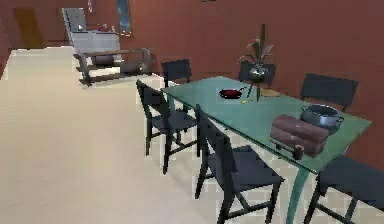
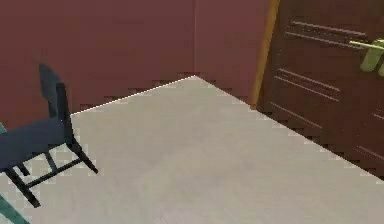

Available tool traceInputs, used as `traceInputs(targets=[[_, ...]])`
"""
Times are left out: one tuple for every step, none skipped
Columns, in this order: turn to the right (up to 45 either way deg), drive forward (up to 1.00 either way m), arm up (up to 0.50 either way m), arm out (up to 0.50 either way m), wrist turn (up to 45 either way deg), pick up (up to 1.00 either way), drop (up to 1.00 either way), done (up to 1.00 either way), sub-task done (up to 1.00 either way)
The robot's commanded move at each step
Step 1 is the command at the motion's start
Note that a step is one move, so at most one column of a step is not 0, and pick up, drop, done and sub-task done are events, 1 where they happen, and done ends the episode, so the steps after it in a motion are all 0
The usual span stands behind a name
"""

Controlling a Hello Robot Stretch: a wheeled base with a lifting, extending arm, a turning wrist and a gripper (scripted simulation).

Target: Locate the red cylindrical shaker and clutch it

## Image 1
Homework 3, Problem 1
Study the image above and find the black dining chair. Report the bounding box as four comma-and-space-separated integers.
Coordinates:
237, 60, 277, 87
161, 58, 193, 89
299, 72, 360, 113
194, 103, 285, 224
303, 155, 384, 224
135, 79, 201, 176

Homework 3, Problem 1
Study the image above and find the red frying pan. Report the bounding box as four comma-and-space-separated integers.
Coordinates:
218, 86, 249, 100

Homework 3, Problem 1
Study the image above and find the green glass dining table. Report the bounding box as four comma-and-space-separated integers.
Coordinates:
160, 75, 373, 224

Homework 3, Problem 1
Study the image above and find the yellow flat plate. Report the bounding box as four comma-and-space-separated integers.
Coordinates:
259, 88, 282, 98

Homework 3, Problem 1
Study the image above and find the house plant in silver vase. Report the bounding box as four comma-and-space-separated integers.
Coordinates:
237, 23, 275, 103

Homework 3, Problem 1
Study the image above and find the dark wooden shelf bench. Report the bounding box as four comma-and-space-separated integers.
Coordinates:
72, 47, 154, 88

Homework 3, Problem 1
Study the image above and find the grey metal cooking pot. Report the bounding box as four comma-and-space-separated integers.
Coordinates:
300, 104, 345, 136

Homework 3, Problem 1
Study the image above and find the grey fridge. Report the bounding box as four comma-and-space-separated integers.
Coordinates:
61, 7, 88, 46

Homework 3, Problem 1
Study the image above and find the brown room door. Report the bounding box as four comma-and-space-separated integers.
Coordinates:
13, 7, 45, 50

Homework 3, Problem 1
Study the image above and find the framed blue wall picture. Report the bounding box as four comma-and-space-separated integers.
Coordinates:
116, 0, 132, 37

